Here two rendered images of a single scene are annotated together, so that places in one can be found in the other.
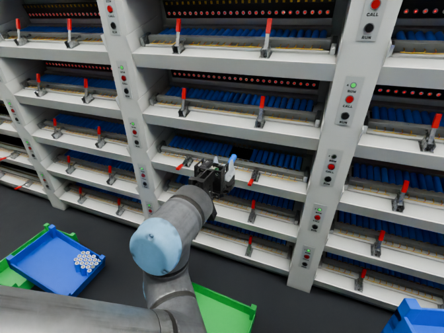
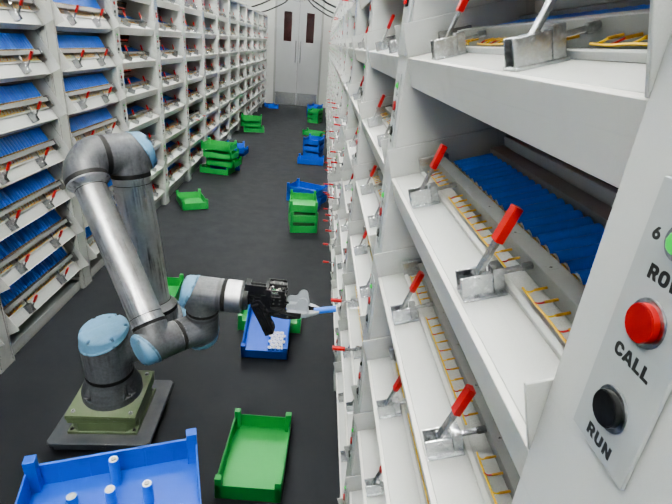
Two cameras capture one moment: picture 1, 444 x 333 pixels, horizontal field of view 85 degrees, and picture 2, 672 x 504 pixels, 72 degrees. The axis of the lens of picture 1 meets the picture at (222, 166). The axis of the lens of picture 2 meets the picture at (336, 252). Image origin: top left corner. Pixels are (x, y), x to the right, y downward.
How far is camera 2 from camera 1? 1.12 m
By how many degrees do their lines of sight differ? 57
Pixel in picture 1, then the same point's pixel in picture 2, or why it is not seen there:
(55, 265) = not seen: hidden behind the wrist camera
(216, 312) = (272, 462)
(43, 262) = not seen: hidden behind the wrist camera
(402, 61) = (395, 284)
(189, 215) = (211, 289)
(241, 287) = (311, 480)
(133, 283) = (277, 386)
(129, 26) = (361, 158)
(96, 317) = (135, 278)
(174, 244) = (186, 290)
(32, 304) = (127, 254)
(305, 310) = not seen: outside the picture
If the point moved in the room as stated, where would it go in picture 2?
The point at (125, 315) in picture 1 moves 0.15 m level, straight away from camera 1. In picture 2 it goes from (143, 291) to (186, 272)
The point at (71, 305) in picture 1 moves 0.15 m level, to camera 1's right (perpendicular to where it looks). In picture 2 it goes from (134, 267) to (136, 293)
